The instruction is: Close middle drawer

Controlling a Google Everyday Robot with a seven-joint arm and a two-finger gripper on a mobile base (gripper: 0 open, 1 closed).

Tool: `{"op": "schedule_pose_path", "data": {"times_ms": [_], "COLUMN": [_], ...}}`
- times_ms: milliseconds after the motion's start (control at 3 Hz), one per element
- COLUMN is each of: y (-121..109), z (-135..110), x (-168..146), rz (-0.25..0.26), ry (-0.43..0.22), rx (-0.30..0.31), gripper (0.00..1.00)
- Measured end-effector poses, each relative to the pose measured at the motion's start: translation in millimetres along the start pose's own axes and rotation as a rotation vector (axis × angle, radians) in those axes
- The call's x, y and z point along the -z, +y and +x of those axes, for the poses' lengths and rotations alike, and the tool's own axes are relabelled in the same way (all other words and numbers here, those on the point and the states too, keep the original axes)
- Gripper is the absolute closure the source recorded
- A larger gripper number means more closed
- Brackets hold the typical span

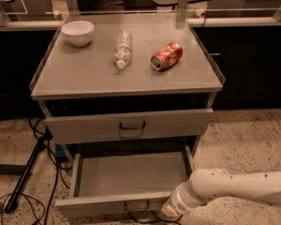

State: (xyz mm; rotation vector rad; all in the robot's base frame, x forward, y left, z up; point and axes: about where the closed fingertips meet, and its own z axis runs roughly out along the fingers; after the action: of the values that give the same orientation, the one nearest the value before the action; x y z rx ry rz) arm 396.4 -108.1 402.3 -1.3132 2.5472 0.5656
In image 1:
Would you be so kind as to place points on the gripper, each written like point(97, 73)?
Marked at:
point(176, 200)

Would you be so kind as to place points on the orange soda can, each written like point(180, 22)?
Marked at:
point(167, 57)

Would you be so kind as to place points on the clear plastic water bottle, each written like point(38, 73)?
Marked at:
point(122, 54)

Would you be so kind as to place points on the grey drawer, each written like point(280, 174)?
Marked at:
point(128, 126)
point(124, 183)

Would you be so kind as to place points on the black floor stand pole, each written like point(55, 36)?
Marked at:
point(13, 200)

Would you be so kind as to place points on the grey drawer cabinet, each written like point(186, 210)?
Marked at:
point(85, 81)

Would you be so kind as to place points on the grey top drawer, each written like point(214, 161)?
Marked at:
point(128, 126)

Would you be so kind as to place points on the white ceramic bowl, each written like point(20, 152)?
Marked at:
point(78, 33)

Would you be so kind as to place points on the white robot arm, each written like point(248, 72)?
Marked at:
point(206, 185)

